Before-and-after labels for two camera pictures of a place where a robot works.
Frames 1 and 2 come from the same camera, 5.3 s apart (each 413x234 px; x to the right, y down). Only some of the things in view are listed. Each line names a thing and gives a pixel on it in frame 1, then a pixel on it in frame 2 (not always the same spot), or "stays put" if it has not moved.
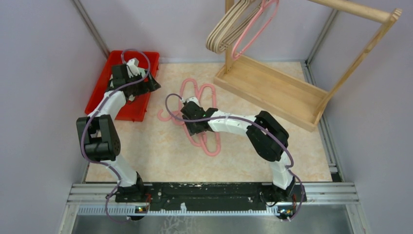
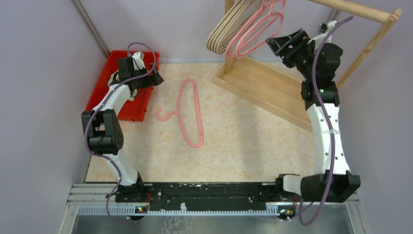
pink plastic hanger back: (214, 105) -> (239, 53)
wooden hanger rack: (304, 106) stays put
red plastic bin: (135, 109) stays put
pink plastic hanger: (212, 143) -> (178, 112)
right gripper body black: (192, 127) -> (299, 57)
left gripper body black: (139, 87) stays put
